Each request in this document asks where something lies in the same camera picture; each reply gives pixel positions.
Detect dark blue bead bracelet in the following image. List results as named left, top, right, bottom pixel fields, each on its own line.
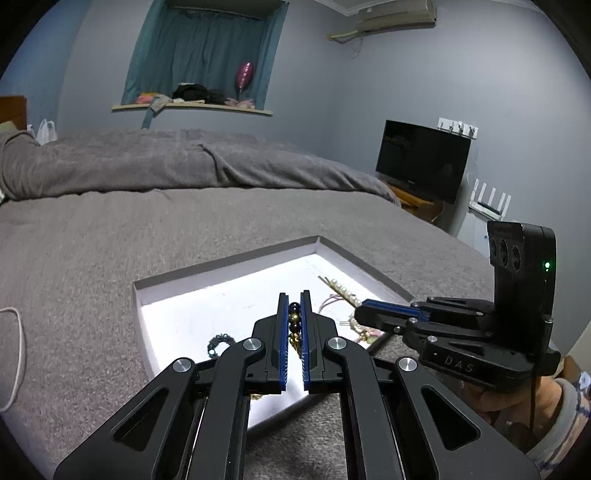
left=205, top=333, right=236, bottom=359

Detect red bead tassel charm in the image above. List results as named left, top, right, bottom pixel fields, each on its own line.
left=250, top=333, right=303, bottom=401

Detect right forearm patterned sleeve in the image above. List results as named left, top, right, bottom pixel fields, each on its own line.
left=527, top=379, right=590, bottom=479

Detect right hand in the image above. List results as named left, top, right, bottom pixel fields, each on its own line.
left=463, top=377, right=561, bottom=455

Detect grey shallow cardboard tray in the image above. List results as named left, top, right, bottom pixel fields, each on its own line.
left=132, top=234, right=416, bottom=431

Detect wooden tv stand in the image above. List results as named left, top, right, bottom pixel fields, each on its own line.
left=383, top=180, right=444, bottom=223

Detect white wifi router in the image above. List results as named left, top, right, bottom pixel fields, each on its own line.
left=468, top=178, right=512, bottom=221

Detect black television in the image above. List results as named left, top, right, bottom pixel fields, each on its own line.
left=376, top=120, right=471, bottom=204

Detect white air conditioner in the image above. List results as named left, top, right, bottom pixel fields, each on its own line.
left=327, top=0, right=437, bottom=44

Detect grey rolled duvet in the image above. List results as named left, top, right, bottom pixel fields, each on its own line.
left=1, top=129, right=398, bottom=203

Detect black clothes on sill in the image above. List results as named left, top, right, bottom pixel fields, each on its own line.
left=172, top=83, right=228, bottom=105

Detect wooden window sill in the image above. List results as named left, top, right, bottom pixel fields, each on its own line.
left=111, top=102, right=273, bottom=117

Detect white plastic bag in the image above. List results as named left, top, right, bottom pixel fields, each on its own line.
left=36, top=119, right=58, bottom=145

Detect teal curtain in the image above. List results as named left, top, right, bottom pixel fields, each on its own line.
left=121, top=1, right=288, bottom=110

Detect wooden headboard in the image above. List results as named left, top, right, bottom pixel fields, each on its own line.
left=0, top=96, right=27, bottom=130

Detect white wall power strip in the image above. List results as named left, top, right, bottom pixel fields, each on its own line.
left=437, top=117, right=479, bottom=140

